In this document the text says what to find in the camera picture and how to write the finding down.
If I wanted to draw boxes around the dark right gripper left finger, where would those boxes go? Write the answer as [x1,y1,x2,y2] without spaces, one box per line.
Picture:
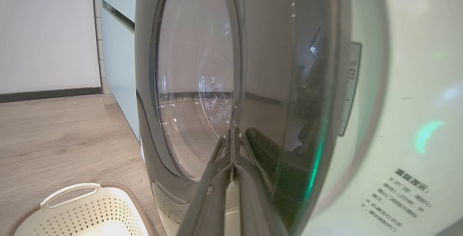
[177,130,233,236]

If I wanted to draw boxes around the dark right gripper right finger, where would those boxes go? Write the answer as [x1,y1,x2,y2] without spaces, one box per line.
[233,128,290,236]

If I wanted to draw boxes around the round dark washer door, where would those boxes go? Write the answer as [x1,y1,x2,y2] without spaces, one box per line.
[135,0,353,236]

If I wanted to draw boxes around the white front-load washing machine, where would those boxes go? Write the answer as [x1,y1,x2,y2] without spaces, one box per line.
[300,0,463,236]

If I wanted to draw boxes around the white perforated laundry basket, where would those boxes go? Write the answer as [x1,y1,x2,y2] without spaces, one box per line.
[7,182,158,236]

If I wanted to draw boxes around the grey warning sticker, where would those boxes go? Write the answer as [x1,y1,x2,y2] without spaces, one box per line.
[337,42,362,137]

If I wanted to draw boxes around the pale green cabinet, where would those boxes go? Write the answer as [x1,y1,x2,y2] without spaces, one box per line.
[98,0,141,142]

